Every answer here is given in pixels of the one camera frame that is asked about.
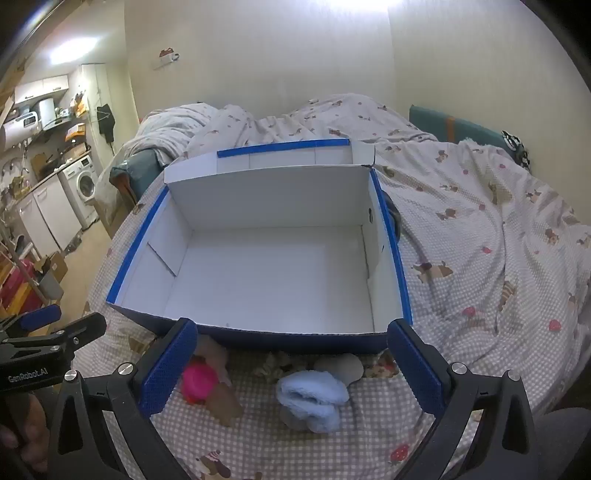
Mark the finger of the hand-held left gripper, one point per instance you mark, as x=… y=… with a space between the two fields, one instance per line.
x=87 y=330
x=39 y=317

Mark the white washing machine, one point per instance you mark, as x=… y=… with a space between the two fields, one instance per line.
x=82 y=185

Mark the teal cushion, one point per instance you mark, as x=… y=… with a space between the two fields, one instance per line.
x=457 y=127

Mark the person's dark trousers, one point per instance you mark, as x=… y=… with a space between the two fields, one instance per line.
x=568 y=443

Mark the white floor cabinets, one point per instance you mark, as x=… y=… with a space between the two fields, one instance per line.
x=44 y=217

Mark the beige striped scrunchie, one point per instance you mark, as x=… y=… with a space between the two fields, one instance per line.
x=277 y=363

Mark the white water heater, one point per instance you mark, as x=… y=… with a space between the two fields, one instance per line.
x=45 y=113

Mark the pink scrunchie with tag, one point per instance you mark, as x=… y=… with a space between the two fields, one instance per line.
x=198 y=381

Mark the black white patterned item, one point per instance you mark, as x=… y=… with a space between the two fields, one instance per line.
x=518 y=147

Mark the tan soft pad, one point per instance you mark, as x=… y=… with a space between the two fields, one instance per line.
x=225 y=404

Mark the grey soft cloth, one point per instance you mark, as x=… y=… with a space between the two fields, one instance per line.
x=341 y=367

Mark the red crate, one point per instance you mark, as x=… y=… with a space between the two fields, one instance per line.
x=16 y=288

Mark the teal sofa armrest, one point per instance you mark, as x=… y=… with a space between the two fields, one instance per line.
x=134 y=168

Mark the white cardboard box blue outside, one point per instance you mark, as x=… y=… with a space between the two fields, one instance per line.
x=272 y=258

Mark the checked printed blanket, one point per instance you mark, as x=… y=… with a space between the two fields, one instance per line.
x=471 y=230

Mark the wall hook ornament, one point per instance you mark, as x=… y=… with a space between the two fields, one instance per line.
x=167 y=54

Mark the brown cardboard box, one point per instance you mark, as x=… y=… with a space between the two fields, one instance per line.
x=54 y=270

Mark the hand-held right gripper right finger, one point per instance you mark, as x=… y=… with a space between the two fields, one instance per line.
x=415 y=369

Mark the white wall cabinets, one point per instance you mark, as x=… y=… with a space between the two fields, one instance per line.
x=39 y=89

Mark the light blue fluffy scrunchie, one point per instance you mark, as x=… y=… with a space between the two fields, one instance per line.
x=314 y=397

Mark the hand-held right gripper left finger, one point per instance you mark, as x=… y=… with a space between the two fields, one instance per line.
x=162 y=371

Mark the person's left hand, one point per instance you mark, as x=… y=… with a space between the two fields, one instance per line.
x=27 y=429

